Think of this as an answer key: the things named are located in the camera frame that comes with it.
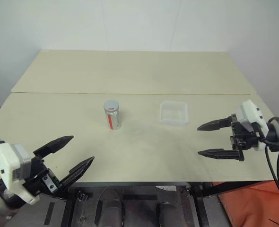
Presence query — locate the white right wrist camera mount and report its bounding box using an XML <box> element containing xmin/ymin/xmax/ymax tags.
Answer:
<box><xmin>235</xmin><ymin>99</ymin><xmax>270</xmax><ymax>152</ymax></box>

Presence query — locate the black metal table frame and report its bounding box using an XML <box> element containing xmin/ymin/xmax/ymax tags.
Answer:
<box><xmin>44</xmin><ymin>181</ymin><xmax>279</xmax><ymax>227</ymax></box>

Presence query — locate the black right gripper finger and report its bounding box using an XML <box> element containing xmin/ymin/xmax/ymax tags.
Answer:
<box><xmin>196</xmin><ymin>114</ymin><xmax>237</xmax><ymax>132</ymax></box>
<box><xmin>197</xmin><ymin>148</ymin><xmax>245</xmax><ymax>162</ymax></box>

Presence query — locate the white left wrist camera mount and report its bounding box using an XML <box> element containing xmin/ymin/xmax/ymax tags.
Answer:
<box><xmin>0</xmin><ymin>142</ymin><xmax>41</xmax><ymax>205</ymax></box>

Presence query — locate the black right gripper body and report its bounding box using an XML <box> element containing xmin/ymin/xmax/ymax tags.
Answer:
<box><xmin>230</xmin><ymin>114</ymin><xmax>265</xmax><ymax>151</ymax></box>

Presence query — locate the orange cloth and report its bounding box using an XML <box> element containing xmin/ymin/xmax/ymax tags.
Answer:
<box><xmin>212</xmin><ymin>180</ymin><xmax>279</xmax><ymax>227</ymax></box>

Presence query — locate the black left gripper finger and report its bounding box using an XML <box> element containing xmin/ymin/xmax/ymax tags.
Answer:
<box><xmin>33</xmin><ymin>135</ymin><xmax>74</xmax><ymax>163</ymax></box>
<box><xmin>58</xmin><ymin>156</ymin><xmax>95</xmax><ymax>190</ymax></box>

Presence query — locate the dark rounded blunt shape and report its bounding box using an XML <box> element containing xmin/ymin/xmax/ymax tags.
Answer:
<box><xmin>157</xmin><ymin>201</ymin><xmax>178</xmax><ymax>227</ymax></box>

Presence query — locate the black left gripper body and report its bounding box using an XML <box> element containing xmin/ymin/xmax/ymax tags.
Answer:
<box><xmin>23</xmin><ymin>156</ymin><xmax>62</xmax><ymax>197</ymax></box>

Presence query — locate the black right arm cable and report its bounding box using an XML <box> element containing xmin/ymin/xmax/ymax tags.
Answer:
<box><xmin>263</xmin><ymin>116</ymin><xmax>279</xmax><ymax>206</ymax></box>

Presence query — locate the silver can red label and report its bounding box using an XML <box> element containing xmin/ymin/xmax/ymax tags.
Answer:
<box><xmin>104</xmin><ymin>107</ymin><xmax>122</xmax><ymax>131</ymax></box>

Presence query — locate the clear plastic square container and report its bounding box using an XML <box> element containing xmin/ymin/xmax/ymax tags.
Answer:
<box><xmin>159</xmin><ymin>100</ymin><xmax>190</xmax><ymax>127</ymax></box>

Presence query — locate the dark rounded pointed shape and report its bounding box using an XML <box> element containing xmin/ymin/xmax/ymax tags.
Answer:
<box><xmin>98</xmin><ymin>186</ymin><xmax>125</xmax><ymax>227</ymax></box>

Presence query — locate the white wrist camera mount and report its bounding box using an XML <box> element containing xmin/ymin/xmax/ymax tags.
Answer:
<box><xmin>235</xmin><ymin>99</ymin><xmax>270</xmax><ymax>152</ymax></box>
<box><xmin>0</xmin><ymin>142</ymin><xmax>41</xmax><ymax>205</ymax></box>

